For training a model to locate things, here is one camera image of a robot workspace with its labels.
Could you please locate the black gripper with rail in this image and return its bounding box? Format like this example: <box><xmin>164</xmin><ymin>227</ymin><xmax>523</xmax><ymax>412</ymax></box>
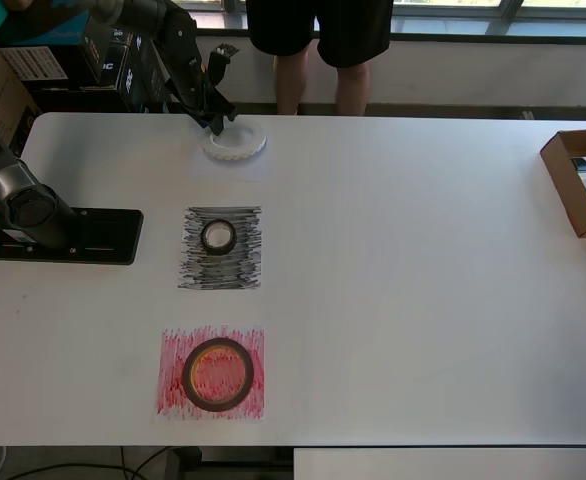
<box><xmin>165</xmin><ymin>69</ymin><xmax>237</xmax><ymax>137</ymax></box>

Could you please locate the white double-sided tape roll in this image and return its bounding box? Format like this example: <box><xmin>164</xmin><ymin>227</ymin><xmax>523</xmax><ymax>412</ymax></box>
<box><xmin>198</xmin><ymin>122</ymin><xmax>268</xmax><ymax>163</ymax></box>

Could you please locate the black tape roll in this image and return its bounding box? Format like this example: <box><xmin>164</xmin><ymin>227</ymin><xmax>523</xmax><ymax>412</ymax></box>
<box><xmin>200</xmin><ymin>217</ymin><xmax>240</xmax><ymax>257</ymax></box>

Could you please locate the red tape roll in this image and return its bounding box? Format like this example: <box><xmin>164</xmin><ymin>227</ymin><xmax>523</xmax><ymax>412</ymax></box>
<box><xmin>181</xmin><ymin>337</ymin><xmax>256</xmax><ymax>414</ymax></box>

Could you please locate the blank white paper sheet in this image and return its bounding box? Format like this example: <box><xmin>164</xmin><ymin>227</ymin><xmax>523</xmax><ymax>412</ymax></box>
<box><xmin>191</xmin><ymin>124</ymin><xmax>270</xmax><ymax>183</ymax></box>

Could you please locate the black carton with white print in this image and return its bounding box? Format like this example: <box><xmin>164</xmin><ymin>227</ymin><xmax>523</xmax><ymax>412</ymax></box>
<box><xmin>122</xmin><ymin>29</ymin><xmax>170</xmax><ymax>114</ymax></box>
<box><xmin>80</xmin><ymin>7</ymin><xmax>142</xmax><ymax>91</ymax></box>

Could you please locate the person in white shirt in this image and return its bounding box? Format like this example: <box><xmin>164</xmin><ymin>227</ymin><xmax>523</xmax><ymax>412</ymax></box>
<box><xmin>245</xmin><ymin>0</ymin><xmax>395</xmax><ymax>117</ymax></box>

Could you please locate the dark carton with text label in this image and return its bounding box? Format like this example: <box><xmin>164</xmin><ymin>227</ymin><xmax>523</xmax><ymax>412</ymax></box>
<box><xmin>0</xmin><ymin>44</ymin><xmax>124</xmax><ymax>94</ymax></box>

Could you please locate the black scribbled paper sheet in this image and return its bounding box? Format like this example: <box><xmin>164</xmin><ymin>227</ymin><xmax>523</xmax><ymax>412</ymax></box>
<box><xmin>176</xmin><ymin>205</ymin><xmax>264</xmax><ymax>291</ymax></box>

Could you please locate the teal box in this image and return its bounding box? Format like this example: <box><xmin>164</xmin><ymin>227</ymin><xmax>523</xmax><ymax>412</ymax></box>
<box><xmin>0</xmin><ymin>0</ymin><xmax>92</xmax><ymax>47</ymax></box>

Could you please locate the red scribbled paper sheet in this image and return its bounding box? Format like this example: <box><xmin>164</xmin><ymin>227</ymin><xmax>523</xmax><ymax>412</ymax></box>
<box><xmin>153</xmin><ymin>325</ymin><xmax>267</xmax><ymax>424</ymax></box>

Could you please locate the open cardboard tray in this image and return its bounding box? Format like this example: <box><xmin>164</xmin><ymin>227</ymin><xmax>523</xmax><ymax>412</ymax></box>
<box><xmin>540</xmin><ymin>128</ymin><xmax>586</xmax><ymax>239</ymax></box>

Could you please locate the white panel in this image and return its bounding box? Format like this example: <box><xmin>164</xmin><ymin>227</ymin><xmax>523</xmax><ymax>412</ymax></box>
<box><xmin>293</xmin><ymin>448</ymin><xmax>586</xmax><ymax>480</ymax></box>

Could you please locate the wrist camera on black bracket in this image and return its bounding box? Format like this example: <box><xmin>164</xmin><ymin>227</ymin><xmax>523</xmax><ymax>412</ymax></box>
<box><xmin>207</xmin><ymin>42</ymin><xmax>240</xmax><ymax>84</ymax></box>

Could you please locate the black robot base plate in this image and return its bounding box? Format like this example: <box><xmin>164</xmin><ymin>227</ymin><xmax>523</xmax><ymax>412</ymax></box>
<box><xmin>0</xmin><ymin>208</ymin><xmax>145</xmax><ymax>266</ymax></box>

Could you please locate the black floor cable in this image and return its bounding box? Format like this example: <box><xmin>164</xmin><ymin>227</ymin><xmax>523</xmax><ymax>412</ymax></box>
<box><xmin>17</xmin><ymin>444</ymin><xmax>174</xmax><ymax>480</ymax></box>

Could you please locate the window with dark frame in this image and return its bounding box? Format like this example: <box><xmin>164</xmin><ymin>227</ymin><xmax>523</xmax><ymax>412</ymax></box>
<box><xmin>192</xmin><ymin>0</ymin><xmax>586</xmax><ymax>42</ymax></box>

